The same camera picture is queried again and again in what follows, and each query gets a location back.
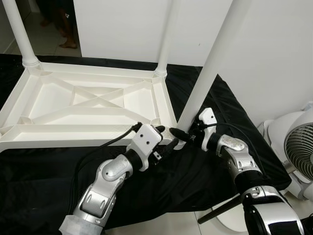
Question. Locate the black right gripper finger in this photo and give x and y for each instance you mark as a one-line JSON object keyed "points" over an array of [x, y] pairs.
{"points": [[178, 135]]}

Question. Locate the white plastic table top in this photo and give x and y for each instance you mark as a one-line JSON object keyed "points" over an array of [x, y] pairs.
{"points": [[49, 112]]}

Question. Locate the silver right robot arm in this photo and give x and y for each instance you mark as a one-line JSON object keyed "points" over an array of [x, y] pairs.
{"points": [[239, 161]]}

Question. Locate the black tablecloth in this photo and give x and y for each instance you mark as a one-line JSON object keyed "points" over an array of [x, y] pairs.
{"points": [[234, 147]]}

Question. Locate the white round floor base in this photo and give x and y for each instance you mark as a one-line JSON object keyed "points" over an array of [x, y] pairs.
{"points": [[232, 220]]}

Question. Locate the person in black trousers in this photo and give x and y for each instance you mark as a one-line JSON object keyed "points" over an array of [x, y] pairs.
{"points": [[61, 22]]}

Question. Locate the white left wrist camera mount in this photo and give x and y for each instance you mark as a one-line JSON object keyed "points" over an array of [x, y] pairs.
{"points": [[146, 139]]}

